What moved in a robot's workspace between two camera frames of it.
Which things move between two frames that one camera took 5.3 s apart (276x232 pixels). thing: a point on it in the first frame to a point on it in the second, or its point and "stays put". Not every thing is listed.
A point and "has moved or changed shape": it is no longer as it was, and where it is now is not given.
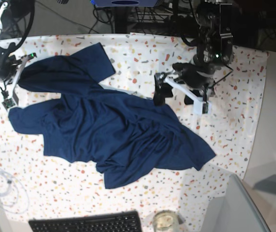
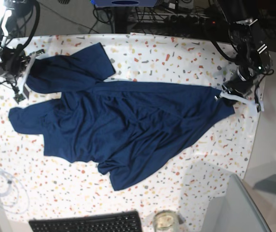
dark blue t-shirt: (126, 136) has moved or changed shape
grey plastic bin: (236, 212) stays put
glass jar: (165, 221) stays put
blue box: (124, 3) stays put
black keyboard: (124, 222) stays put
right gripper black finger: (161, 91) to (229, 102)
